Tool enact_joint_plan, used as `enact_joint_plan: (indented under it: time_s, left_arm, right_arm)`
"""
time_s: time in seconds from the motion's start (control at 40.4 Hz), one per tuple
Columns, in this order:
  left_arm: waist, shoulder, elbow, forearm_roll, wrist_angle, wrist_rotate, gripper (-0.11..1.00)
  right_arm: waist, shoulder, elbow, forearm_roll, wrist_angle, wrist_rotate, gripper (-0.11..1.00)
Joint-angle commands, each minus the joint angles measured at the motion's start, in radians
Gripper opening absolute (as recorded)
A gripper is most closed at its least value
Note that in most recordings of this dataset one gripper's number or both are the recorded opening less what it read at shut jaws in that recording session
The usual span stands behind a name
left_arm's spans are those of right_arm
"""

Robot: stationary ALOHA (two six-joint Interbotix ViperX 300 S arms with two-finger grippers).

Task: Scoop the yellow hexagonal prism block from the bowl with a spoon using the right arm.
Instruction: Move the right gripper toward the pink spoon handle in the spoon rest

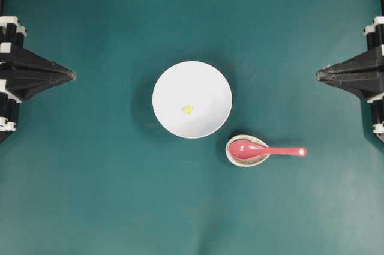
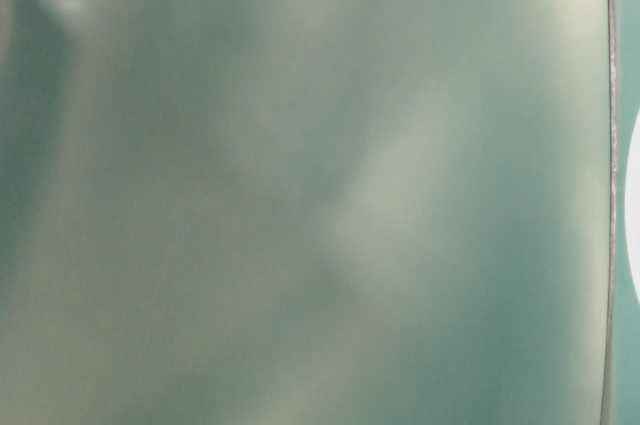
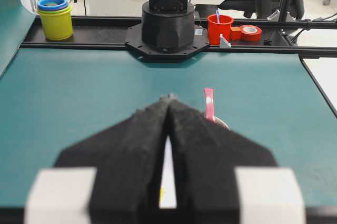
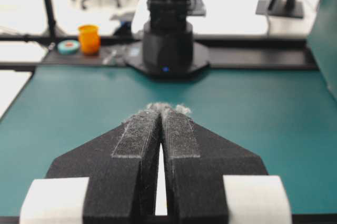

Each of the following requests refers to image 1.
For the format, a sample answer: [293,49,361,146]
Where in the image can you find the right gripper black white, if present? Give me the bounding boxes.
[316,16,383,143]

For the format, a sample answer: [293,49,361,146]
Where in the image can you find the white round bowl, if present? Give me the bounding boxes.
[152,61,233,139]

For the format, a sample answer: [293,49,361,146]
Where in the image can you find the yellow hexagonal prism block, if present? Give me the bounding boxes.
[182,105,194,115]

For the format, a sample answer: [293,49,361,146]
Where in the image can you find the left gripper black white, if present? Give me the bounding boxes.
[1,16,76,143]

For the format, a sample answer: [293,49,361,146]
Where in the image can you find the pink ceramic spoon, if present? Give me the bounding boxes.
[229,140,307,160]

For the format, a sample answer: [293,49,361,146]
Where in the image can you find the speckled beige spoon rest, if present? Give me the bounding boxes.
[225,134,269,167]

